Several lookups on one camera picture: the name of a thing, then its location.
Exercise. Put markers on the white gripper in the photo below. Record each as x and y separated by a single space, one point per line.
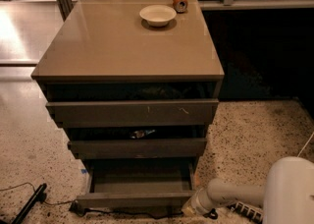
200 200

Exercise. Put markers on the grey bottom drawer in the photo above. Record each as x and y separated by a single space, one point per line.
120 183

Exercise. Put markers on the grey drawer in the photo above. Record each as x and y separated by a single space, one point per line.
120 183
133 113
121 149

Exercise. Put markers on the grey drawer cabinet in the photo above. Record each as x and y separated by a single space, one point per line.
105 51

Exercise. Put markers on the grey top drawer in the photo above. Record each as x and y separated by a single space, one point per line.
133 113

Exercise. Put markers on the grey middle drawer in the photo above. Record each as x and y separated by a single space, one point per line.
121 149

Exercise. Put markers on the snack bag in drawer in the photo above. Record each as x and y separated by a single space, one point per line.
136 135

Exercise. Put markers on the black bar on floor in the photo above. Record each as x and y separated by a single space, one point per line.
39 195

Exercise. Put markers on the white paper bowl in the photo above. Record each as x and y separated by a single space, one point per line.
158 15

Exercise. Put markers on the orange soda can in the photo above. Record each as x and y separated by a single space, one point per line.
180 5

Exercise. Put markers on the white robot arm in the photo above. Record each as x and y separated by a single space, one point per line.
287 197

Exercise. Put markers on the black power strip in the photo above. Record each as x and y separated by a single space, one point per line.
246 211

